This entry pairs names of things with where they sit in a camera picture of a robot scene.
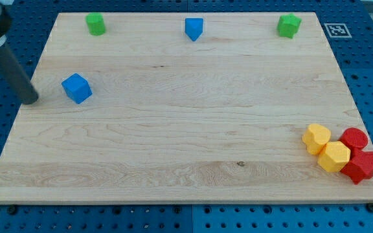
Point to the red cylinder block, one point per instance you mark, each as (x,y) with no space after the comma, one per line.
(354,138)

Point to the yellow hexagon block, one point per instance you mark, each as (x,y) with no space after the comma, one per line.
(334,156)

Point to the white fiducial marker tag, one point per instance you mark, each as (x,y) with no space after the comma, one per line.
(337,30)

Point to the blue cube block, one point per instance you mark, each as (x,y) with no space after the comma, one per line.
(77,88)

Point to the red star block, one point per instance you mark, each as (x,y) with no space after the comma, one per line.
(360,166)

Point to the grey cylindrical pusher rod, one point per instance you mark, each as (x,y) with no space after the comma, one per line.
(16,77)

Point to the green cylinder block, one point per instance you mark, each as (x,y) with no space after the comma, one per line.
(95,24)

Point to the green star block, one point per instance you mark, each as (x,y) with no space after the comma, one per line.
(288,25)

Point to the blue pentagon block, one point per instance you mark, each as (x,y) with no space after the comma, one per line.
(194,28)

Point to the wooden board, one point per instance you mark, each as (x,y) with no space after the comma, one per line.
(175,121)

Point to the yellow heart block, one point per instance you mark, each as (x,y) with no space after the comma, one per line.
(315,138)

